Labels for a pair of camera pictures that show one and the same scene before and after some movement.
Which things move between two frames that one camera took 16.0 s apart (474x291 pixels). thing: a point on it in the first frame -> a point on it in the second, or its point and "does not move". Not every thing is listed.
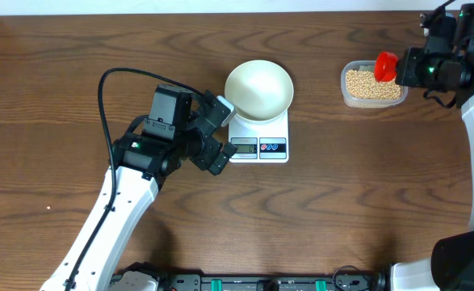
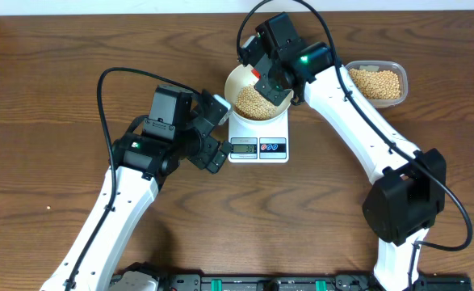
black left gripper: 203,158 does not move
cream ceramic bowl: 261,90 does not move
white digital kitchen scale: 260,143 does not move
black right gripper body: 424,71 -> 270,87
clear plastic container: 361,88 does not move
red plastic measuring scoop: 385,66 -> 256,73
